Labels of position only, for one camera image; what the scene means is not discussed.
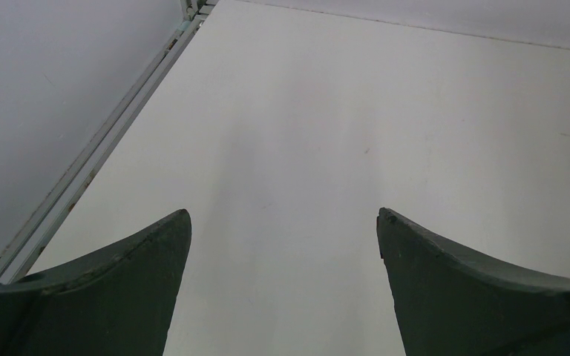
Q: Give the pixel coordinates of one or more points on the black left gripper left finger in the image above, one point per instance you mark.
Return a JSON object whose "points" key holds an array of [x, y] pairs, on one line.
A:
{"points": [[117, 300]]}

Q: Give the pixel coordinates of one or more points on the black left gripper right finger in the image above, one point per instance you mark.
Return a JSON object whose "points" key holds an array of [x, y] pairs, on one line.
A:
{"points": [[450, 299]]}

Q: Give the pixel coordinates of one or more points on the aluminium frame left floor rail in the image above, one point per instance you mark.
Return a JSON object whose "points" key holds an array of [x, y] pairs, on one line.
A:
{"points": [[69, 72]]}

